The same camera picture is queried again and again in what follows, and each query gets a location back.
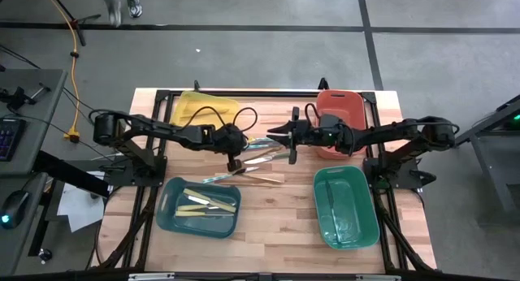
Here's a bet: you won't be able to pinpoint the grey desk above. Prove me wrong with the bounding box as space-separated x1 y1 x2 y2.
0 171 50 276
0 68 69 177

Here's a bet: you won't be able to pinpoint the green plastic bin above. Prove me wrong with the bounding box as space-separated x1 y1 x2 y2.
312 165 381 251

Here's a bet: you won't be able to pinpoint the white paper sheets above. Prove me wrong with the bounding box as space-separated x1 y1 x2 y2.
55 170 107 234

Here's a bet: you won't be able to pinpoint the black computer mouse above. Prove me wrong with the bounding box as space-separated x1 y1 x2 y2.
1 189 33 230

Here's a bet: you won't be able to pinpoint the yellow plastic bin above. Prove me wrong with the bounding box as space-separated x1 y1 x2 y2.
169 89 241 132

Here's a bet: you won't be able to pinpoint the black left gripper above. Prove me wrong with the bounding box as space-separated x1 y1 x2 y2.
210 123 249 173

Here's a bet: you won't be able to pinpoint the orange plastic bin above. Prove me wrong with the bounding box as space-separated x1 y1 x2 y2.
315 89 367 161

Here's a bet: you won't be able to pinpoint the person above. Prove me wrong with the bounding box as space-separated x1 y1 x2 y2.
93 0 144 28

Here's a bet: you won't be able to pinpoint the black keyboard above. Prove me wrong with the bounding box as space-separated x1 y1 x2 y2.
0 117 26 163

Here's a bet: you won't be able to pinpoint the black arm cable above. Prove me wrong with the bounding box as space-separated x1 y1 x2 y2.
303 102 328 130
176 105 259 134

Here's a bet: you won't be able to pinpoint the black tripod stand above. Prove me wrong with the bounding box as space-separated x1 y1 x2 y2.
39 0 102 47

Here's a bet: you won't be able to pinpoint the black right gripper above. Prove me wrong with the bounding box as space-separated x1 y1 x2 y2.
266 105 357 166

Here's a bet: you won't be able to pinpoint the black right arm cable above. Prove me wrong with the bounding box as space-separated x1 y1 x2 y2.
303 102 328 130

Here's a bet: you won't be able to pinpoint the black handheld tool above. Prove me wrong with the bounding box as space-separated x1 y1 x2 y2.
0 82 53 112

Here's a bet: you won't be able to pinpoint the dark teal plastic bin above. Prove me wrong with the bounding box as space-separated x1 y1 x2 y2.
155 175 242 240

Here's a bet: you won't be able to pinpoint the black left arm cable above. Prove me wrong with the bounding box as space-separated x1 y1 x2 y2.
176 105 259 134

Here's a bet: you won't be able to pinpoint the black desk support bar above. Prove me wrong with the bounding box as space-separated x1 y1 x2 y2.
32 149 111 199

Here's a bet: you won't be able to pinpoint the yellow floor cable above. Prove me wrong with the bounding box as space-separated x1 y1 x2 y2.
39 0 81 145

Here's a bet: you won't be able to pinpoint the black aluminium table frame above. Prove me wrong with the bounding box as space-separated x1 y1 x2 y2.
89 89 439 281

